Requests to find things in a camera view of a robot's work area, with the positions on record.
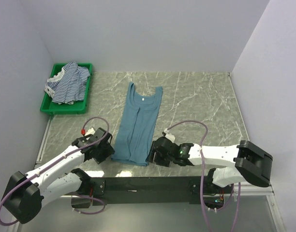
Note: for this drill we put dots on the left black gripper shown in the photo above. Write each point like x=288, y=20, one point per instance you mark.
x=108, y=151

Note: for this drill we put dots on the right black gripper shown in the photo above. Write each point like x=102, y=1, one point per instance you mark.
x=159, y=161

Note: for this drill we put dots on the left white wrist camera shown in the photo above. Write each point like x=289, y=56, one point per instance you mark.
x=87, y=131

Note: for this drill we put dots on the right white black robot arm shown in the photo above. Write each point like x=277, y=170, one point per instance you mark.
x=244, y=162

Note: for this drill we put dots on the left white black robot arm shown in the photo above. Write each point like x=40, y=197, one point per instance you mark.
x=26, y=194

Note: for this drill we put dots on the green plastic tray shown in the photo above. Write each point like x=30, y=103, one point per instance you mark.
x=79, y=107

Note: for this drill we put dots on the aluminium frame rail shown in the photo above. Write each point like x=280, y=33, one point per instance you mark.
x=255, y=211

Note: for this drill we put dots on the blue white striped tank top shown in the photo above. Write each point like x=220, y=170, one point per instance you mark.
x=69, y=85

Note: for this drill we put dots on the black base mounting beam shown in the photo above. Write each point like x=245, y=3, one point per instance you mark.
x=115, y=190

